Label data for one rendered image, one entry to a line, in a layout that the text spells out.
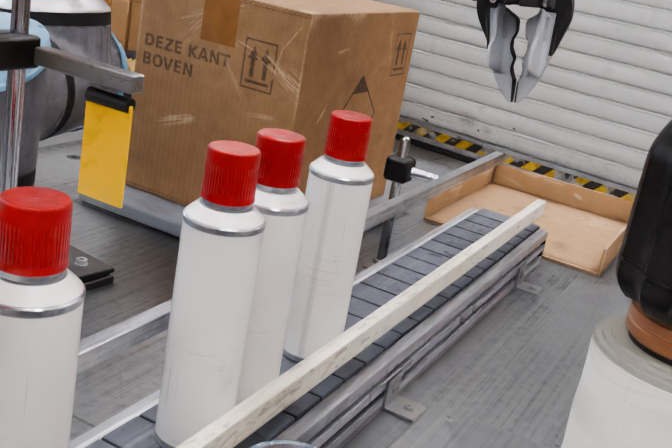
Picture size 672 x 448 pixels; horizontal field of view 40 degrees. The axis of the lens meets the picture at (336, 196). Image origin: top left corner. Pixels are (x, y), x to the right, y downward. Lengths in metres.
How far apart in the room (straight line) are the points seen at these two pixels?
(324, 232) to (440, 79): 4.63
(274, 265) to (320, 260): 0.11
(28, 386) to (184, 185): 0.72
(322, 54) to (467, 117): 4.23
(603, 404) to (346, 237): 0.32
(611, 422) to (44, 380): 0.26
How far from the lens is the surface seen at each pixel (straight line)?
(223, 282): 0.57
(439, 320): 0.90
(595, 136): 4.99
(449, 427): 0.72
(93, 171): 0.50
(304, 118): 1.07
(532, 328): 1.06
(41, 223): 0.43
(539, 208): 1.22
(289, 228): 0.61
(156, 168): 1.18
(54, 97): 0.92
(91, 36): 0.98
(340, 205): 0.70
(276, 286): 0.63
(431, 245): 1.09
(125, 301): 0.94
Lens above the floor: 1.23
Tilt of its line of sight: 17 degrees down
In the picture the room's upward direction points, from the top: 10 degrees clockwise
